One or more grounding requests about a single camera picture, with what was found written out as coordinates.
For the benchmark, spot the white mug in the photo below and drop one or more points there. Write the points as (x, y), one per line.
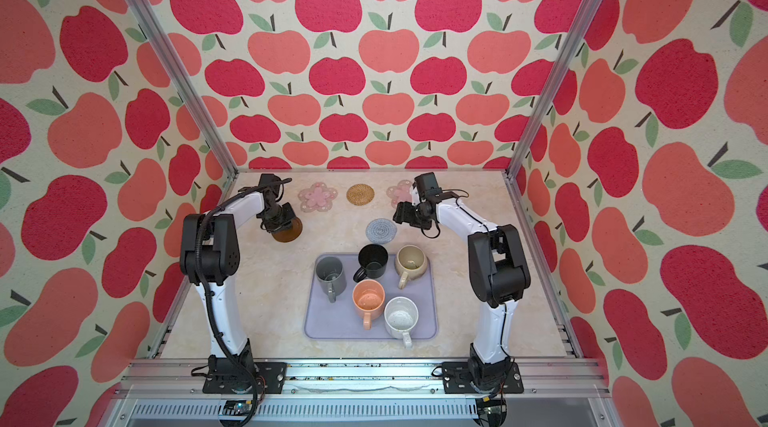
(401, 316)

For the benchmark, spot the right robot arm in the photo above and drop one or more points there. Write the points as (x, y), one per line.
(498, 274)

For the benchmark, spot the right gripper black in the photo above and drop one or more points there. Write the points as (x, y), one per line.
(401, 214)

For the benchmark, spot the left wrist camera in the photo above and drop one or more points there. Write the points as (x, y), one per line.
(270, 182)

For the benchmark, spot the aluminium frame post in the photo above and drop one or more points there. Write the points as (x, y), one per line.
(575, 38)
(174, 66)

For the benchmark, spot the front aluminium rail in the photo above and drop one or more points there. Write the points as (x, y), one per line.
(363, 392)

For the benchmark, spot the black mug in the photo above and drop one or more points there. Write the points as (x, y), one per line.
(373, 259)

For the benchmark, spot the grey mug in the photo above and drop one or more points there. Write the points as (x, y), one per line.
(330, 273)

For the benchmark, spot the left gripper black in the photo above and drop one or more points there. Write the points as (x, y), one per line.
(287, 208)

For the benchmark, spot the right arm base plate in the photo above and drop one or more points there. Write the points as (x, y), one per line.
(457, 379)

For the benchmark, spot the grey round knitted coaster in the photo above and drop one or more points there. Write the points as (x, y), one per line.
(381, 231)

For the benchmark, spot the beige mug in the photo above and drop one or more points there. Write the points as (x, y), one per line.
(411, 263)

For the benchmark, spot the left aluminium frame post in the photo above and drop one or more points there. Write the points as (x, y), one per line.
(174, 66)

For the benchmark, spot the right aluminium frame post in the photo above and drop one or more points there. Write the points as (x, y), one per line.
(575, 38)

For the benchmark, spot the orange mug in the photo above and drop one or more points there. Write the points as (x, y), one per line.
(369, 299)

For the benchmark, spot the lavender silicone tray mat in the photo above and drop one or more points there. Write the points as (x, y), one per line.
(339, 320)

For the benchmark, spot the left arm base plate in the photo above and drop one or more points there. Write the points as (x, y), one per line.
(273, 376)

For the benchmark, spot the brown round coaster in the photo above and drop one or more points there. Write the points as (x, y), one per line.
(290, 234)

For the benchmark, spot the pink flower coaster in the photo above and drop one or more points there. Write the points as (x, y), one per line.
(401, 192)
(317, 198)

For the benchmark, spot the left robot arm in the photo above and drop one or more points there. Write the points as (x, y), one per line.
(209, 258)

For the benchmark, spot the woven rattan round coaster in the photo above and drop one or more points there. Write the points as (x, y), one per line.
(360, 194)

